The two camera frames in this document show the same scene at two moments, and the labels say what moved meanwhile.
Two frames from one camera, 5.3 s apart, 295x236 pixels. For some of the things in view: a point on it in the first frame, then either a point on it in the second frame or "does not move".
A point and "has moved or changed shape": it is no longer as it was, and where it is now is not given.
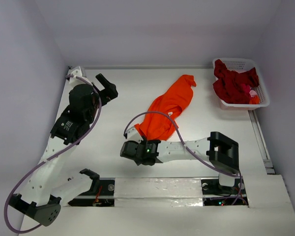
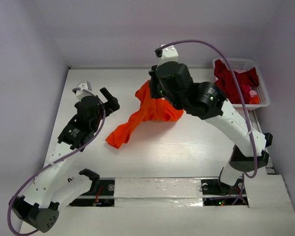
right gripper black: x=127 y=150 to x=154 y=89
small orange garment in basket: x=254 y=100 does not move
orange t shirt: x=176 y=96 has moved or changed shape
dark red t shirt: x=232 y=87 does not move
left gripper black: x=109 y=93 to x=111 y=105
